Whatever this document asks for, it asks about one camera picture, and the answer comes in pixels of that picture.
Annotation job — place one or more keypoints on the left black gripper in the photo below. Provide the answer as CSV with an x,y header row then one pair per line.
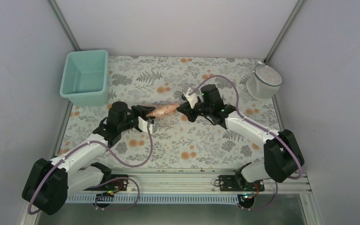
x,y
142,110

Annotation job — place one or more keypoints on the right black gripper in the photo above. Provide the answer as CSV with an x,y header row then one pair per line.
x,y
184,108

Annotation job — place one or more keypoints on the orange floral mesh laundry bag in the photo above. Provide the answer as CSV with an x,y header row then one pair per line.
x,y
163,111

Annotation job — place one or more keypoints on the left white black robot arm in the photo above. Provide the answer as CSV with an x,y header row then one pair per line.
x,y
52,182

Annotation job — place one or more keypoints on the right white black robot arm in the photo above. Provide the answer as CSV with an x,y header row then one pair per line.
x,y
281,153

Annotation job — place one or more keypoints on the white mesh laundry basket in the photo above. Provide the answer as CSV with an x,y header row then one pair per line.
x,y
264,82

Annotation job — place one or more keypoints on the floral patterned table mat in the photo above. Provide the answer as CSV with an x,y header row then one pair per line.
x,y
178,143

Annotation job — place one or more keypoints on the teal plastic bin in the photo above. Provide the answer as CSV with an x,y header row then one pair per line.
x,y
85,78

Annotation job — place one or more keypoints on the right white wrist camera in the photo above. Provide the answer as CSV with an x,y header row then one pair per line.
x,y
191,97

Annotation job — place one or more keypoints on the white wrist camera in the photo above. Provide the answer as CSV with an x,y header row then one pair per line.
x,y
191,97
147,125

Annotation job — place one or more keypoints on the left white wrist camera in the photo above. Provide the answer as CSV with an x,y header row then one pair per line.
x,y
147,125

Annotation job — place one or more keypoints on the aluminium mounting rail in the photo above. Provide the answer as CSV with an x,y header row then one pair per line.
x,y
201,181

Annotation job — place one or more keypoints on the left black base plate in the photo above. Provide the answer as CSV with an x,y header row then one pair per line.
x,y
117,183

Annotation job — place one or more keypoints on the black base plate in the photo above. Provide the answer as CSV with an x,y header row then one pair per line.
x,y
117,183
232,183

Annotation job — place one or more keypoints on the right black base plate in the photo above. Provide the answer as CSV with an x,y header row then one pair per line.
x,y
232,183

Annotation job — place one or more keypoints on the white slotted cable duct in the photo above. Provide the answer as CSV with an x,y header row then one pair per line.
x,y
157,199

